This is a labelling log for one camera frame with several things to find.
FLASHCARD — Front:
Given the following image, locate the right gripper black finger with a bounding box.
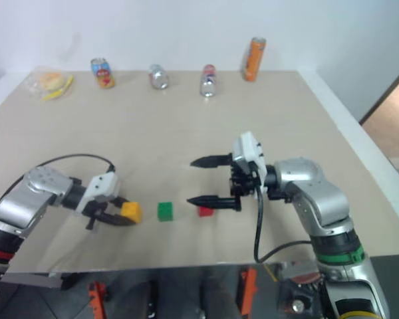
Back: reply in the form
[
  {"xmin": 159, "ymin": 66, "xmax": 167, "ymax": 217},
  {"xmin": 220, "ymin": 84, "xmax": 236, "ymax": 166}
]
[
  {"xmin": 190, "ymin": 152, "xmax": 234, "ymax": 169},
  {"xmin": 186, "ymin": 195, "xmax": 243, "ymax": 213}
]

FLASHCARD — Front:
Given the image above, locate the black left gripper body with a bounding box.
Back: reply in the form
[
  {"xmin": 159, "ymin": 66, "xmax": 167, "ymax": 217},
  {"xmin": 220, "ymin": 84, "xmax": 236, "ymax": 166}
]
[{"xmin": 84, "ymin": 197, "xmax": 121, "ymax": 231}]

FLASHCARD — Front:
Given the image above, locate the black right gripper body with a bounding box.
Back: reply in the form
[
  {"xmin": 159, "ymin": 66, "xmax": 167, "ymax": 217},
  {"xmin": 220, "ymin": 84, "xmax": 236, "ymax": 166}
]
[{"xmin": 228, "ymin": 152, "xmax": 264, "ymax": 200}]

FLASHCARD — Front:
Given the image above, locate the yellow cube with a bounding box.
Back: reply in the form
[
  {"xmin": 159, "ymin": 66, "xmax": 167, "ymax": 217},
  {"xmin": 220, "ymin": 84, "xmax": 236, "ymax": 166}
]
[{"xmin": 120, "ymin": 201, "xmax": 144, "ymax": 225}]

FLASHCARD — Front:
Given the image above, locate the green cube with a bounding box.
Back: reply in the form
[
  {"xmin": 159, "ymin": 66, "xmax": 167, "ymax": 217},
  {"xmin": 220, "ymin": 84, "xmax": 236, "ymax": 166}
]
[{"xmin": 156, "ymin": 201, "xmax": 175, "ymax": 223}]

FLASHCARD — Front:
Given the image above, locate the silver can with red print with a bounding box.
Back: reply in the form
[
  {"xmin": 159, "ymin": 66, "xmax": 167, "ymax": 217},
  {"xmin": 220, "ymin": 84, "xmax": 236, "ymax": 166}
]
[{"xmin": 199, "ymin": 64, "xmax": 217, "ymax": 98}]

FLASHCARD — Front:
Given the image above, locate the orange clamp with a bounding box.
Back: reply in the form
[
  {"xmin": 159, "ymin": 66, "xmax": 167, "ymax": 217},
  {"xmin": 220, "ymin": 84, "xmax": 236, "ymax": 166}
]
[
  {"xmin": 239, "ymin": 266, "xmax": 258, "ymax": 315},
  {"xmin": 87, "ymin": 280, "xmax": 109, "ymax": 319}
]

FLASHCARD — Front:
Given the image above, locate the plain silver drink can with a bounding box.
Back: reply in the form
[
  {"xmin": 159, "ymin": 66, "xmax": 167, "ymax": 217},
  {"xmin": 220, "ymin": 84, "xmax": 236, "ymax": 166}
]
[{"xmin": 148, "ymin": 63, "xmax": 170, "ymax": 90}]

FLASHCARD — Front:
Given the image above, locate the tall orange drink can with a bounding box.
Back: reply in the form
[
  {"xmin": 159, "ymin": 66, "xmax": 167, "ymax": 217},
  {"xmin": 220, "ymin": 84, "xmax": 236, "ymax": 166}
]
[{"xmin": 241, "ymin": 37, "xmax": 267, "ymax": 82}]

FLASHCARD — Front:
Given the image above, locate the yellow toy banana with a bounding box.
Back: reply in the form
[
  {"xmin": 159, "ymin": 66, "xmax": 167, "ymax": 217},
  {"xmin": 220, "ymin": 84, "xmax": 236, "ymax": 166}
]
[{"xmin": 42, "ymin": 74, "xmax": 75, "ymax": 102}]

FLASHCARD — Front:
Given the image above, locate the colourful printed drink can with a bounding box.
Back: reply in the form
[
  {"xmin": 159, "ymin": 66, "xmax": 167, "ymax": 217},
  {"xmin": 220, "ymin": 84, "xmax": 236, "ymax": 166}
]
[{"xmin": 90, "ymin": 57, "xmax": 116, "ymax": 90}]

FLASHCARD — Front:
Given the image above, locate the toy burger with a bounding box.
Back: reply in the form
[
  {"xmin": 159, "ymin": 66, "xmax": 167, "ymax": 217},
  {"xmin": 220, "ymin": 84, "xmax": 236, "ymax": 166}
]
[{"xmin": 39, "ymin": 72, "xmax": 66, "ymax": 92}]

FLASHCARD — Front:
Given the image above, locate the brown wooden door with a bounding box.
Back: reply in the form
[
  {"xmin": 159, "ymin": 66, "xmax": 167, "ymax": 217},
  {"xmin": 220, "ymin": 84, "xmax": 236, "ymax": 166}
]
[{"xmin": 358, "ymin": 58, "xmax": 399, "ymax": 160}]

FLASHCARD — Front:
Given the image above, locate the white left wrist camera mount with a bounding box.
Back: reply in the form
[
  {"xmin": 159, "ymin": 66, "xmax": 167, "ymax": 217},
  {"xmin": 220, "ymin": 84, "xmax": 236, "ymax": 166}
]
[{"xmin": 78, "ymin": 171, "xmax": 120, "ymax": 217}]

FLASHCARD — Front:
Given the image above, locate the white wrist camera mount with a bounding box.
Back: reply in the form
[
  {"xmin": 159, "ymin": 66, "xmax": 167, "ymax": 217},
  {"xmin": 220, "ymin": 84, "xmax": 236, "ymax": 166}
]
[
  {"xmin": 231, "ymin": 131, "xmax": 267, "ymax": 195},
  {"xmin": 78, "ymin": 171, "xmax": 120, "ymax": 217}
]

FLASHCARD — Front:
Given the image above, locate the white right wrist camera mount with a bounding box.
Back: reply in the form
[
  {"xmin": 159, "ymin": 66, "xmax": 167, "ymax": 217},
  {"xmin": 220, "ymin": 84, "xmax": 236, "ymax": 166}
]
[{"xmin": 231, "ymin": 131, "xmax": 267, "ymax": 195}]

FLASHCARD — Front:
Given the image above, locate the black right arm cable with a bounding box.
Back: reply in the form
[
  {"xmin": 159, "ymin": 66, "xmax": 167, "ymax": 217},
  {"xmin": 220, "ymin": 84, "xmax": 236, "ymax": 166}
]
[{"xmin": 253, "ymin": 169, "xmax": 315, "ymax": 265}]

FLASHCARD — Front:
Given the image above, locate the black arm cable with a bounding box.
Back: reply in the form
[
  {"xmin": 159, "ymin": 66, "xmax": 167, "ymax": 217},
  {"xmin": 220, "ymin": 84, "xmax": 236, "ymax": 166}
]
[
  {"xmin": 0, "ymin": 153, "xmax": 116, "ymax": 213},
  {"xmin": 253, "ymin": 169, "xmax": 315, "ymax": 265}
]

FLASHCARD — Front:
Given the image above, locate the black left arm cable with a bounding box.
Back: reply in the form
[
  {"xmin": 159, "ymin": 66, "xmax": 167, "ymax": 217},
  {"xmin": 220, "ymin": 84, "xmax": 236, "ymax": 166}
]
[{"xmin": 0, "ymin": 153, "xmax": 116, "ymax": 213}]

